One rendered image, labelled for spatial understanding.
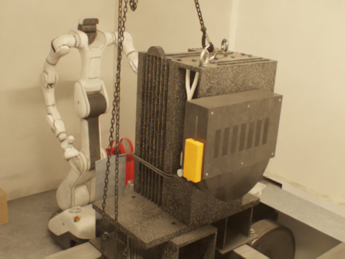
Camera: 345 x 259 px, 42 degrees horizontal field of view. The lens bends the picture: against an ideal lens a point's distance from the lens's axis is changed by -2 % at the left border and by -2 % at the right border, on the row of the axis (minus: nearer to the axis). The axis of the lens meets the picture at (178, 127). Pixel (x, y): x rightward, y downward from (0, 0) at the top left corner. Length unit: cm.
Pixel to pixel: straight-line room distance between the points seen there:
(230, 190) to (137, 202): 50
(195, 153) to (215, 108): 19
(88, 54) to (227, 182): 149
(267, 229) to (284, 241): 27
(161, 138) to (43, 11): 220
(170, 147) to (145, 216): 34
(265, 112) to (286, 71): 106
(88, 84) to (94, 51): 22
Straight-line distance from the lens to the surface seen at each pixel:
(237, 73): 200
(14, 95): 403
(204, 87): 187
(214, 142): 180
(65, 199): 355
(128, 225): 207
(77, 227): 321
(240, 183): 203
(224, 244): 237
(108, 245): 236
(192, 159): 179
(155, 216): 215
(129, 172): 422
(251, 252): 241
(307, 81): 294
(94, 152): 329
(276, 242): 287
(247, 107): 189
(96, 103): 314
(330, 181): 297
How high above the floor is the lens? 194
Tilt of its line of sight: 18 degrees down
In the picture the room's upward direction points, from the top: 4 degrees clockwise
